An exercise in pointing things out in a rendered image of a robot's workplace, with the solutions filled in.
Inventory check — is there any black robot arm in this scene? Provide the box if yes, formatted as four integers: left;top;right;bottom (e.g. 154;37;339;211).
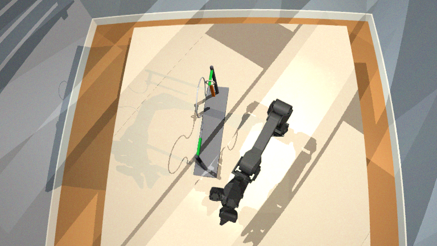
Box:
209;98;293;205

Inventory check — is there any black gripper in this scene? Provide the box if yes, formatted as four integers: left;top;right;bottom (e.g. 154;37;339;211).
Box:
219;192;244;226

